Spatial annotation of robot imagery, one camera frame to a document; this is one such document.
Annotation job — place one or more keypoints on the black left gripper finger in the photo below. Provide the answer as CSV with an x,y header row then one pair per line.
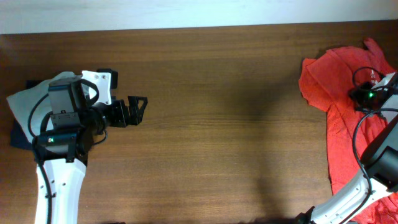
x,y
135,119
137,105

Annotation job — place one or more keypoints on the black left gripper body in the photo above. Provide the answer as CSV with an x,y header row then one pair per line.
x,y
114,114

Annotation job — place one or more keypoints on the orange soccer print t-shirt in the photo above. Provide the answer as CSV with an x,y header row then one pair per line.
x,y
325,83

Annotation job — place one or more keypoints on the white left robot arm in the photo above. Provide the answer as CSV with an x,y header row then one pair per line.
x,y
62,146

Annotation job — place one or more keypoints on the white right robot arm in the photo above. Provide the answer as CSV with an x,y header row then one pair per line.
x,y
376,178

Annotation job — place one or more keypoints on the light grey folded t-shirt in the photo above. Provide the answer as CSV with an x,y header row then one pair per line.
x,y
22,103

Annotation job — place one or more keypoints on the dark navy folded garment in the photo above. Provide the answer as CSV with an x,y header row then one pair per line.
x,y
17,136

